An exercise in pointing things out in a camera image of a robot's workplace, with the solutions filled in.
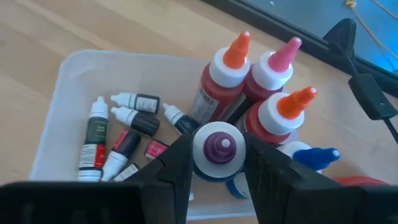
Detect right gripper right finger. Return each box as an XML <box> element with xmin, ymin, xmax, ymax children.
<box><xmin>242</xmin><ymin>132</ymin><xmax>358</xmax><ymax>224</ymax></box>

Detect black aluminium table frame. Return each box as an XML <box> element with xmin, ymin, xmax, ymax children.
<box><xmin>201</xmin><ymin>0</ymin><xmax>398</xmax><ymax>99</ymax></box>

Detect red desk lamp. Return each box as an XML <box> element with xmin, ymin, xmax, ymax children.
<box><xmin>335</xmin><ymin>175</ymin><xmax>390</xmax><ymax>188</ymax></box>

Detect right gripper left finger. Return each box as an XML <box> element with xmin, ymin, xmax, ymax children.
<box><xmin>130</xmin><ymin>133</ymin><xmax>194</xmax><ymax>224</ymax></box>

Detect black lamp cord switch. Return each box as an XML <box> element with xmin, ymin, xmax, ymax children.
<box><xmin>340</xmin><ymin>43</ymin><xmax>398</xmax><ymax>144</ymax></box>

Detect clear plastic container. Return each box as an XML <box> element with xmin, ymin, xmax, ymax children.
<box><xmin>29</xmin><ymin>49</ymin><xmax>299</xmax><ymax>222</ymax></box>

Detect large orange food coloring bottle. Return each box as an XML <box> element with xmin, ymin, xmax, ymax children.
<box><xmin>244</xmin><ymin>86</ymin><xmax>318</xmax><ymax>146</ymax></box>
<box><xmin>190</xmin><ymin>30</ymin><xmax>252</xmax><ymax>125</ymax></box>

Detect yellow extension cable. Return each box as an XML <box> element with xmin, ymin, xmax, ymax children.
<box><xmin>343</xmin><ymin>0</ymin><xmax>398</xmax><ymax>62</ymax></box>

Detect large pink-capped red bottle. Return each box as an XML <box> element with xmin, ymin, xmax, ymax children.
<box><xmin>241</xmin><ymin>36</ymin><xmax>303</xmax><ymax>103</ymax></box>

